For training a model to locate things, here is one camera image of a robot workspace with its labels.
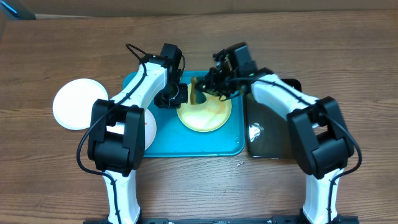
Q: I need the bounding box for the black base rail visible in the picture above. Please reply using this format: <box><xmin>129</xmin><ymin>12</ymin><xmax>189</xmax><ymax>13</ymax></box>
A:
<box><xmin>82</xmin><ymin>215</ymin><xmax>360</xmax><ymax>224</ymax></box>

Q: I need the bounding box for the green yellow sponge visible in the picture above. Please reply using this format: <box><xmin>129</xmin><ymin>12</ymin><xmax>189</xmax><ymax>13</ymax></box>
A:
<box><xmin>190</xmin><ymin>77</ymin><xmax>206</xmax><ymax>105</ymax></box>

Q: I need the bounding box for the yellow-green plate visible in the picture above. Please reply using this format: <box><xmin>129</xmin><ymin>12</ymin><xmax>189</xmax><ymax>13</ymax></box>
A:
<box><xmin>177</xmin><ymin>93</ymin><xmax>232</xmax><ymax>132</ymax></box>

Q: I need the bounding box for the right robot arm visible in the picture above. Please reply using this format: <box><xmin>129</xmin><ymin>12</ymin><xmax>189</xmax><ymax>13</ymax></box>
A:
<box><xmin>190</xmin><ymin>42</ymin><xmax>363</xmax><ymax>223</ymax></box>

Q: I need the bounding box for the dark corner object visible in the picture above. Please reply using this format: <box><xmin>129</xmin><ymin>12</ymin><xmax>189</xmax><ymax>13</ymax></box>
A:
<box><xmin>1</xmin><ymin>0</ymin><xmax>36</xmax><ymax>20</ymax></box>

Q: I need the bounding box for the white plate with red stain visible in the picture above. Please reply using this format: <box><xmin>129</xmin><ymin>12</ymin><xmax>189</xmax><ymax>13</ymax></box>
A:
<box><xmin>144</xmin><ymin>109</ymin><xmax>157</xmax><ymax>150</ymax></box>

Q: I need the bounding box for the black water tray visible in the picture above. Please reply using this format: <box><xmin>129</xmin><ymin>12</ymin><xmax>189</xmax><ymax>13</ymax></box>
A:
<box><xmin>244</xmin><ymin>75</ymin><xmax>302</xmax><ymax>159</ymax></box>

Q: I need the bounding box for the white plate with orange stain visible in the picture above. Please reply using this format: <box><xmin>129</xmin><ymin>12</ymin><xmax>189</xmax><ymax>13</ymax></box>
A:
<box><xmin>52</xmin><ymin>78</ymin><xmax>108</xmax><ymax>130</ymax></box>

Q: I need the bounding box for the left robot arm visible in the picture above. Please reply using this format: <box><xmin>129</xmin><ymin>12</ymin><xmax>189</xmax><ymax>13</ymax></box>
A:
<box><xmin>78</xmin><ymin>44</ymin><xmax>188</xmax><ymax>223</ymax></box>

